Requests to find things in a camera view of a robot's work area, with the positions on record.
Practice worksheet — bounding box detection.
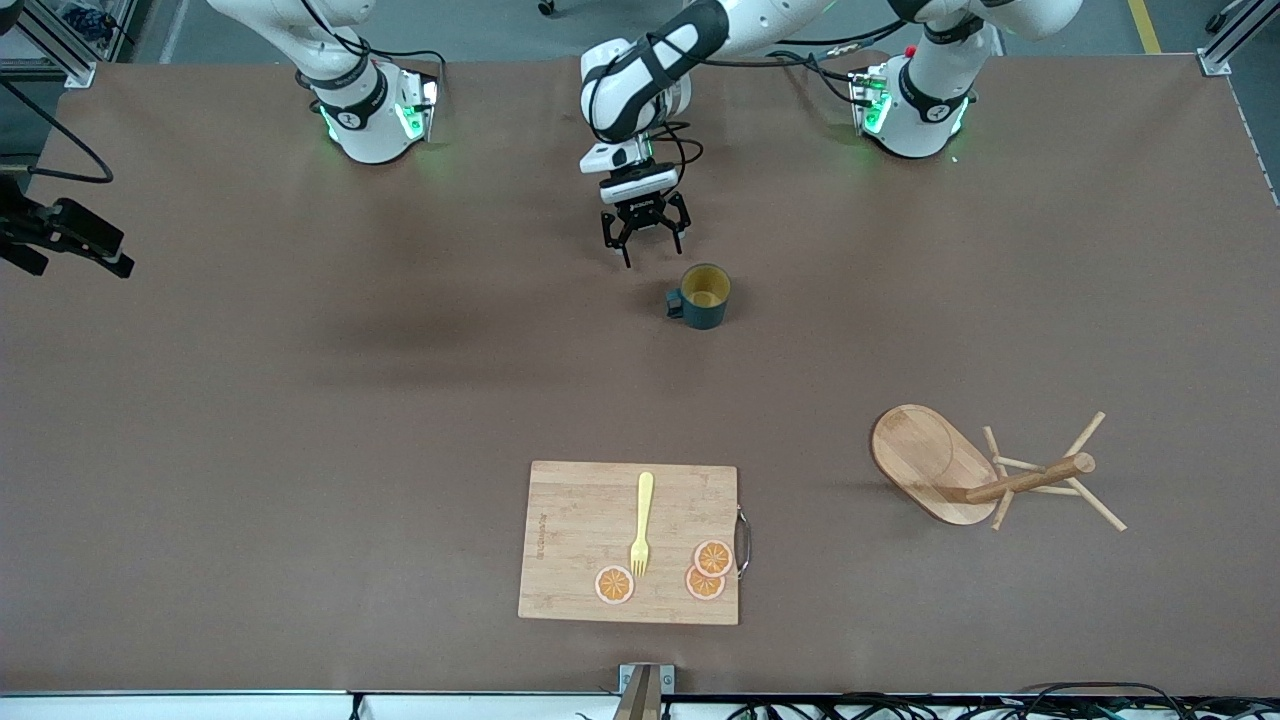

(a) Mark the dark teal mug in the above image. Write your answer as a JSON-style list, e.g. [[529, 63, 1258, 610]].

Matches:
[[666, 263, 732, 332]]

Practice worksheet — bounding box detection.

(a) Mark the wooden mug tree rack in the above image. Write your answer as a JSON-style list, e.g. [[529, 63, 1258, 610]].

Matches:
[[870, 404, 1128, 532]]

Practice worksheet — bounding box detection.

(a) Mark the yellow plastic fork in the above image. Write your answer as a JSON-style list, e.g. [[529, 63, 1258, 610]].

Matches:
[[629, 472, 656, 579]]

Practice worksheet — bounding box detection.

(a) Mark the bamboo cutting board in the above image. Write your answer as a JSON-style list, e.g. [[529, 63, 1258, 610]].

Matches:
[[518, 461, 751, 627]]

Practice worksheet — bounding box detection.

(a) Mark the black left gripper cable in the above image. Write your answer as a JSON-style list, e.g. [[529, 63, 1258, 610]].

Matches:
[[650, 118, 707, 199]]

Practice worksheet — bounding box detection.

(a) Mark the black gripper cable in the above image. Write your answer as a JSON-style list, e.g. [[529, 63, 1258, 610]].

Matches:
[[0, 78, 114, 185], [650, 118, 707, 199]]

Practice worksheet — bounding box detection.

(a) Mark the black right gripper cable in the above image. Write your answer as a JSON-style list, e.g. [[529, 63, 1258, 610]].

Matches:
[[0, 78, 114, 185]]

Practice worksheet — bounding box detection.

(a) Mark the aluminium frame profile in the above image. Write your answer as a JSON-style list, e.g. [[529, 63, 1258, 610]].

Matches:
[[1197, 0, 1280, 77], [0, 0, 98, 88]]

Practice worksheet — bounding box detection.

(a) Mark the black arm base cable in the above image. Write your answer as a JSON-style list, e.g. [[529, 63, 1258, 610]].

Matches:
[[300, 0, 448, 96], [766, 48, 871, 108]]

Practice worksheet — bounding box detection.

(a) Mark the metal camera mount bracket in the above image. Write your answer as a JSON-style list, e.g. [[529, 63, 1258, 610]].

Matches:
[[618, 663, 676, 720]]

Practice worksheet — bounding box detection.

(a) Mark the white table edge rail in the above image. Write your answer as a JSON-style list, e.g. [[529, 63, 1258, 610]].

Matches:
[[0, 688, 621, 720]]

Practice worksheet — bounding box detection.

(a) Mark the black cable bundle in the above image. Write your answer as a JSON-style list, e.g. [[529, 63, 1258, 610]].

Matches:
[[730, 682, 1280, 720]]

